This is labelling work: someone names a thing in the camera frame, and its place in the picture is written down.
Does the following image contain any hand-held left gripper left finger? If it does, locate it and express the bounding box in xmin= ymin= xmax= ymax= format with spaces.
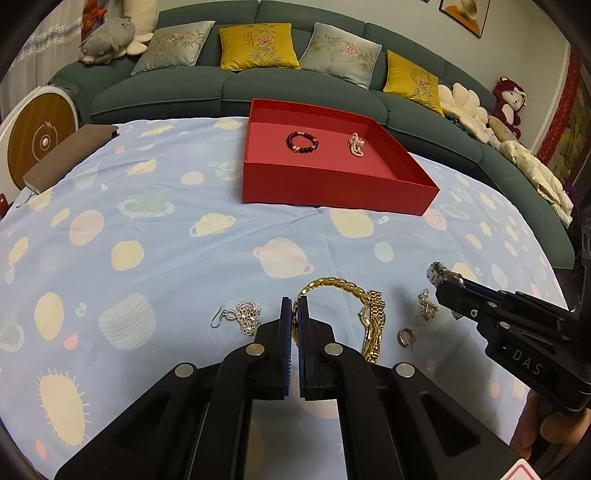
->
xmin=54 ymin=296 xmax=293 ymax=480

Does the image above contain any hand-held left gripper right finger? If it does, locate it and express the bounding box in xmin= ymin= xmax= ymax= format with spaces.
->
xmin=297 ymin=295 xmax=522 ymax=480

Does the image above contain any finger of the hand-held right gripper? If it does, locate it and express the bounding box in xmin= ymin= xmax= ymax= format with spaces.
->
xmin=435 ymin=278 xmax=505 ymax=331
xmin=461 ymin=278 xmax=509 ymax=306

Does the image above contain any silver wristwatch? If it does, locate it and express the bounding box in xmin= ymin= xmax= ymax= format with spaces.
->
xmin=426 ymin=261 xmax=465 ymax=320

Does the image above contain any silver dangle earring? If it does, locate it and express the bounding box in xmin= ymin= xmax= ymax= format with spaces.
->
xmin=418 ymin=290 xmax=439 ymax=321

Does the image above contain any silver flower earring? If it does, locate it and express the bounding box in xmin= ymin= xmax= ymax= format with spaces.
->
xmin=211 ymin=301 xmax=263 ymax=337

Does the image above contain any gold braided chain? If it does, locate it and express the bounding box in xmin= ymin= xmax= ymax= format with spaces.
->
xmin=293 ymin=277 xmax=370 ymax=352

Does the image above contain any gold wristwatch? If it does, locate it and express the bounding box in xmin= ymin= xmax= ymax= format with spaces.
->
xmin=358 ymin=290 xmax=386 ymax=363

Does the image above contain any red cardboard box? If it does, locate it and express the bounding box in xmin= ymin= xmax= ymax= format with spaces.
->
xmin=242 ymin=98 xmax=440 ymax=217

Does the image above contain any person's right hand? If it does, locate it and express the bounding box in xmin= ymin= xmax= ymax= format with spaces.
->
xmin=512 ymin=391 xmax=591 ymax=480

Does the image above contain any cream blanket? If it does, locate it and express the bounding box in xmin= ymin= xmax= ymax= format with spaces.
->
xmin=499 ymin=138 xmax=574 ymax=227

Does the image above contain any blue planet print tablecloth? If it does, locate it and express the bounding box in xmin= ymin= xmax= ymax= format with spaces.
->
xmin=0 ymin=115 xmax=573 ymax=480

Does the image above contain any beige small pillow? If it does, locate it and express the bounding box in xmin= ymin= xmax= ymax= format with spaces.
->
xmin=487 ymin=115 xmax=520 ymax=145

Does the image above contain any white flower cushion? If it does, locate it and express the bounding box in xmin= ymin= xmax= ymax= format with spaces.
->
xmin=436 ymin=83 xmax=491 ymax=149

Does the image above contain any red monkey plush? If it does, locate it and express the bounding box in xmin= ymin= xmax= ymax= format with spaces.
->
xmin=492 ymin=76 xmax=528 ymax=139

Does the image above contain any red hanging banner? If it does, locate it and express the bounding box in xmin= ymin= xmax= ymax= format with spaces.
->
xmin=536 ymin=51 xmax=583 ymax=167

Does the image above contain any yellow floral cushion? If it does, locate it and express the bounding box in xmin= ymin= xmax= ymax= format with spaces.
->
xmin=218 ymin=22 xmax=301 ymax=72
xmin=383 ymin=50 xmax=446 ymax=116

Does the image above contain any teal sofa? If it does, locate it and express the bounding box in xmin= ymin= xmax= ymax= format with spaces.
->
xmin=46 ymin=0 xmax=578 ymax=269

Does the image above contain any grey-green floral cushion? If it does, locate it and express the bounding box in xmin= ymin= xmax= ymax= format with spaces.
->
xmin=131 ymin=21 xmax=216 ymax=77
xmin=300 ymin=22 xmax=383 ymax=90

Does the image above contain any brown notebook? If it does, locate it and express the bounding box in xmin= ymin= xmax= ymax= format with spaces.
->
xmin=22 ymin=124 xmax=120 ymax=193

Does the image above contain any white round wood-faced device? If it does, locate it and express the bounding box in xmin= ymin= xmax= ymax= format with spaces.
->
xmin=0 ymin=83 xmax=80 ymax=195

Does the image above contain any grey pig plush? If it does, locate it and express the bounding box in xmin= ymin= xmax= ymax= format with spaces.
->
xmin=78 ymin=16 xmax=137 ymax=65

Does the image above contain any white long plush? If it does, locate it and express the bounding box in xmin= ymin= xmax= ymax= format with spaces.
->
xmin=121 ymin=0 xmax=160 ymax=57

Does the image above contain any silver tinsel garland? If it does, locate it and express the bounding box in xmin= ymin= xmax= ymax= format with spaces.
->
xmin=21 ymin=23 xmax=85 ymax=54

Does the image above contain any dark bead bracelet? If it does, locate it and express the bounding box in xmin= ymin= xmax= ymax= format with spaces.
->
xmin=285 ymin=130 xmax=320 ymax=155

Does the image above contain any orange picture frame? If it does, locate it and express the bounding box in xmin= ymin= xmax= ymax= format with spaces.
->
xmin=438 ymin=0 xmax=491 ymax=38

